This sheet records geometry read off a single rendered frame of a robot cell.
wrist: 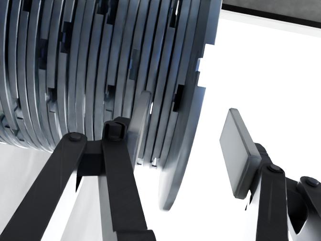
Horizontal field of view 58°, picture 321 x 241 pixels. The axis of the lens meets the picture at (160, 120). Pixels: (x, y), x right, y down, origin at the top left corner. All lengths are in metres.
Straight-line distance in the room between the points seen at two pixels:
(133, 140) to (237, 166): 0.06
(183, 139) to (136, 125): 0.05
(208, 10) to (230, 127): 0.08
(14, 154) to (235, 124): 0.44
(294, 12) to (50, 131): 4.10
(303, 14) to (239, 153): 4.18
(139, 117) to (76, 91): 0.11
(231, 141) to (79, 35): 0.15
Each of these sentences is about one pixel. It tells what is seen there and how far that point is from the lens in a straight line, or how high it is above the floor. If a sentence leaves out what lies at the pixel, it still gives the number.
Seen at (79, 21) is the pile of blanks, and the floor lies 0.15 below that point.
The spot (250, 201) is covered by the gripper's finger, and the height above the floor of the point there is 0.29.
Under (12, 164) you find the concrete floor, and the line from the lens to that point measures 0.58.
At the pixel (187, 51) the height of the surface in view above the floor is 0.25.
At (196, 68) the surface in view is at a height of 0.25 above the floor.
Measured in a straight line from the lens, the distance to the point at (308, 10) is 4.38.
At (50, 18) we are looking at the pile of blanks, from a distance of 0.27.
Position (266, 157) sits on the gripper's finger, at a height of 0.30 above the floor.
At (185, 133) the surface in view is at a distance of 0.19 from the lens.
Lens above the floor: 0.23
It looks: 1 degrees up
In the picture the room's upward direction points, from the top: 100 degrees clockwise
